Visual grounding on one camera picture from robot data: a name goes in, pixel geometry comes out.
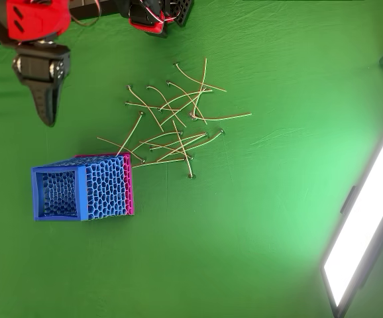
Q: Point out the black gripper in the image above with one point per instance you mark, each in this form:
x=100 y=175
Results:
x=38 y=67

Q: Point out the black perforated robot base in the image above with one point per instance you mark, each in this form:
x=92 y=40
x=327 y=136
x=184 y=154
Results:
x=185 y=11

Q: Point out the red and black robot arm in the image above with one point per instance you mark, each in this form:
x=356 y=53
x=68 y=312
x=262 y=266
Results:
x=35 y=20

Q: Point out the blue magenta lattice basket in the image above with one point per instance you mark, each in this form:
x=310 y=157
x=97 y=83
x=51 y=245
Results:
x=105 y=189

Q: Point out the green cloth with black rim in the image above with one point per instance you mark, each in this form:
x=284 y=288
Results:
x=228 y=232

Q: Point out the white LED light panel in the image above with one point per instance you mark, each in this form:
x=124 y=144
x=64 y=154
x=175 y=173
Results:
x=360 y=225

